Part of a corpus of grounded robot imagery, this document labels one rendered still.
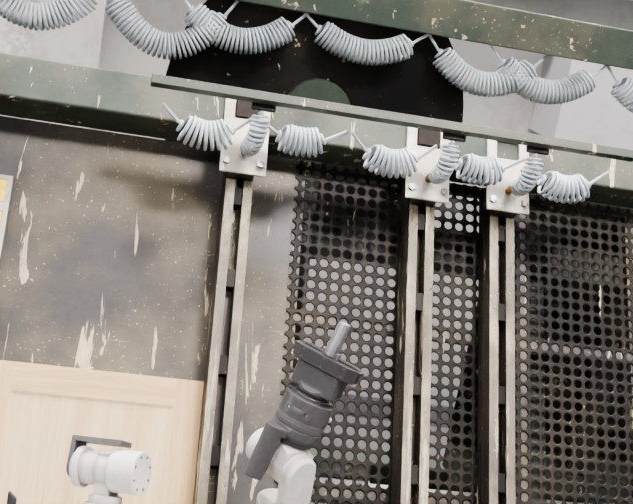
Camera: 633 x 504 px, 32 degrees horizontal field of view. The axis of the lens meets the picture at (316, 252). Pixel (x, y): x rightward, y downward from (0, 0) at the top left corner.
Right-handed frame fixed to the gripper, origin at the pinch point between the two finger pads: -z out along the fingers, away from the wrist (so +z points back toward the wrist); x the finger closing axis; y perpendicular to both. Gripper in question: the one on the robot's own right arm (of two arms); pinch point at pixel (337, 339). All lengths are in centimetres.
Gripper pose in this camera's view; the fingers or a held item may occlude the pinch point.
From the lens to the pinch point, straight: 185.5
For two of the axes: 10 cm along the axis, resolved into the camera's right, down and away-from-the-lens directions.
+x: -8.4, -4.2, 3.3
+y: 3.4, 0.5, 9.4
